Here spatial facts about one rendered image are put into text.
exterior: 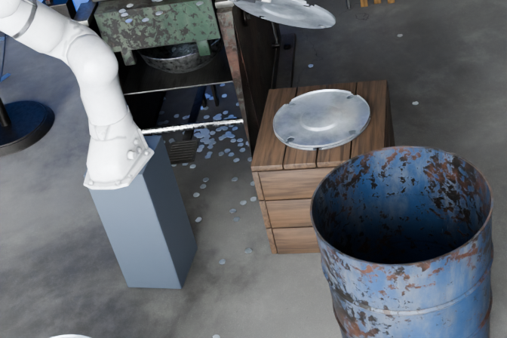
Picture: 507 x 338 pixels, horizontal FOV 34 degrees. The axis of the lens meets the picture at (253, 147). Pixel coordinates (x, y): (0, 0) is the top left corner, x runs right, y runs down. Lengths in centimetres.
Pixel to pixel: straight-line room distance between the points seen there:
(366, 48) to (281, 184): 124
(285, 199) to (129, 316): 58
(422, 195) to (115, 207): 86
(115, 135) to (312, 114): 60
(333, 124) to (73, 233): 101
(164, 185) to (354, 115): 59
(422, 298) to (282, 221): 71
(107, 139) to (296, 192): 56
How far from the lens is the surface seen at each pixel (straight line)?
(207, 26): 270
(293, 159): 235
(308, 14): 227
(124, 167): 227
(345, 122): 244
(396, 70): 333
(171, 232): 247
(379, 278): 185
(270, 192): 241
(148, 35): 276
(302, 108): 253
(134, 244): 248
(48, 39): 211
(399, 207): 223
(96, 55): 210
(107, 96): 221
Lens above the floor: 176
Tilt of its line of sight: 35 degrees down
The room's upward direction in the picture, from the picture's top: 14 degrees counter-clockwise
